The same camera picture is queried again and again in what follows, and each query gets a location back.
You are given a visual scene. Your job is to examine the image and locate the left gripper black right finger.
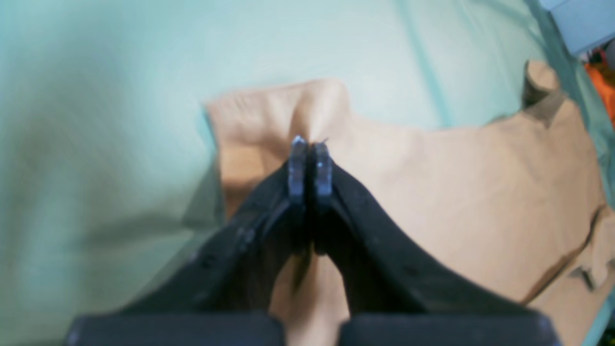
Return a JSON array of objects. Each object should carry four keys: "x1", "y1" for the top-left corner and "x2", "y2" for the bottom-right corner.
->
[{"x1": 310, "y1": 143, "x2": 561, "y2": 346}]

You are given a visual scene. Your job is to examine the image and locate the image left gripper black left finger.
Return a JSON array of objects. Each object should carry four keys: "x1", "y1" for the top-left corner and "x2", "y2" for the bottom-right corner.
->
[{"x1": 67, "y1": 136, "x2": 309, "y2": 346}]

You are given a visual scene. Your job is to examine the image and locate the tan orange T-shirt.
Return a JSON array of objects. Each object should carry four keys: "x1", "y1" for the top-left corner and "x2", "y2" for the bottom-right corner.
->
[{"x1": 206, "y1": 61, "x2": 614, "y2": 346}]

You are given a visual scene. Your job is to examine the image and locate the light green table cloth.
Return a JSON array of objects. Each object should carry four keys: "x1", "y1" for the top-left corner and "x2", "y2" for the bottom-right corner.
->
[{"x1": 1, "y1": 0, "x2": 614, "y2": 346}]

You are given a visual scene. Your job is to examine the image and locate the folded dark orange cloth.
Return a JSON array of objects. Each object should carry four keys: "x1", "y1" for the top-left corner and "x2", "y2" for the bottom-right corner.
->
[{"x1": 584, "y1": 48, "x2": 615, "y2": 126}]

